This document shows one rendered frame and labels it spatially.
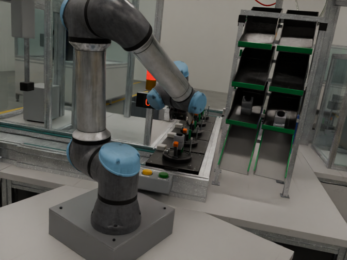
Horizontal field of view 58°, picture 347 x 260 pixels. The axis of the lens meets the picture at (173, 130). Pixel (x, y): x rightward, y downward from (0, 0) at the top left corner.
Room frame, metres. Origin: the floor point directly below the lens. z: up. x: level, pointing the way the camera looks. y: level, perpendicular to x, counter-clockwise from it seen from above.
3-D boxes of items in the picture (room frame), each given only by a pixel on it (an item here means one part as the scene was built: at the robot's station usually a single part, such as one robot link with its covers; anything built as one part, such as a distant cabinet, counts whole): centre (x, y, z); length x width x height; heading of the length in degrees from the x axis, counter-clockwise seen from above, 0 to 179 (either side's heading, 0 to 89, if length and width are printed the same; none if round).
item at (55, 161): (1.31, 0.27, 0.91); 0.89 x 0.06 x 0.11; 81
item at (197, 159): (1.41, -0.03, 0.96); 0.24 x 0.24 x 0.02; 81
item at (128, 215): (0.85, 0.14, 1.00); 0.15 x 0.15 x 0.10
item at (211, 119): (2.39, -0.19, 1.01); 0.24 x 0.24 x 0.13; 81
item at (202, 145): (1.66, -0.07, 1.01); 0.24 x 0.24 x 0.13; 81
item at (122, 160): (0.85, 0.15, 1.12); 0.13 x 0.12 x 0.14; 49
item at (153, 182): (1.21, 0.09, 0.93); 0.21 x 0.07 x 0.06; 81
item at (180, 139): (1.42, -0.03, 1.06); 0.08 x 0.04 x 0.07; 170
